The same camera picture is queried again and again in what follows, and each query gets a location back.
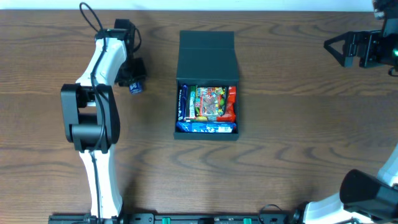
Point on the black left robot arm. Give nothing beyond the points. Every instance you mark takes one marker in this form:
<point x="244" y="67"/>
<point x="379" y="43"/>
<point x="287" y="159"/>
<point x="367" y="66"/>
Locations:
<point x="91" y="117"/>

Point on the black Haribo gummy bag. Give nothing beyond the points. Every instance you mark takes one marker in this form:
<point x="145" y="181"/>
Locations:
<point x="210" y="102"/>

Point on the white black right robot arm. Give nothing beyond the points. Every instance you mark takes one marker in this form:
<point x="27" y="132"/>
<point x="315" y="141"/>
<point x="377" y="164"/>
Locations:
<point x="362" y="198"/>

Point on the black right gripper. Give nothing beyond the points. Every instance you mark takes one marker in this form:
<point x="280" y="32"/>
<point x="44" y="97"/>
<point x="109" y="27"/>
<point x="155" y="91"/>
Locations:
<point x="352" y="49"/>

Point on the green white candy stick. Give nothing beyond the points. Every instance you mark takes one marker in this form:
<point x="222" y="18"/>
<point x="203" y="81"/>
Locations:
<point x="191" y="97"/>

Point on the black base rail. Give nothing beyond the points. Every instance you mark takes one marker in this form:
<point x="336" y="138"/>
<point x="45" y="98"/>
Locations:
<point x="150" y="218"/>

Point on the blue Eclipse mint box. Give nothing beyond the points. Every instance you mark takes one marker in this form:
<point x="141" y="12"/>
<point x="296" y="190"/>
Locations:
<point x="136" y="87"/>

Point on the yellow Hacks candy bag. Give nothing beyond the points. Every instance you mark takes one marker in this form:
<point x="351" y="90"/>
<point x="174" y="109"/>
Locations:
<point x="201" y="119"/>

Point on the purple Dairy Milk bar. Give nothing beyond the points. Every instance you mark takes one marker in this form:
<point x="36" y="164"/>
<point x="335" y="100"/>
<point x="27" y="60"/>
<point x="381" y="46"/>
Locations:
<point x="182" y="102"/>

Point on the blue cookie pack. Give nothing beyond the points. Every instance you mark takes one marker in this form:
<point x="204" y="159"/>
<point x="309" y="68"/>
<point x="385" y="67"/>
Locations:
<point x="206" y="127"/>

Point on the black box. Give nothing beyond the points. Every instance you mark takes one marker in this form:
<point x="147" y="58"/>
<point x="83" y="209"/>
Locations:
<point x="207" y="59"/>

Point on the red candy bag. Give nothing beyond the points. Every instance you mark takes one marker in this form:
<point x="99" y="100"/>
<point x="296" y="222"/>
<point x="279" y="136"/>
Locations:
<point x="229" y="115"/>

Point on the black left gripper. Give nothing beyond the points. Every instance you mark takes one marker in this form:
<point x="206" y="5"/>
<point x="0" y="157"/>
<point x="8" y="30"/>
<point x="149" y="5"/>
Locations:
<point x="122" y="78"/>

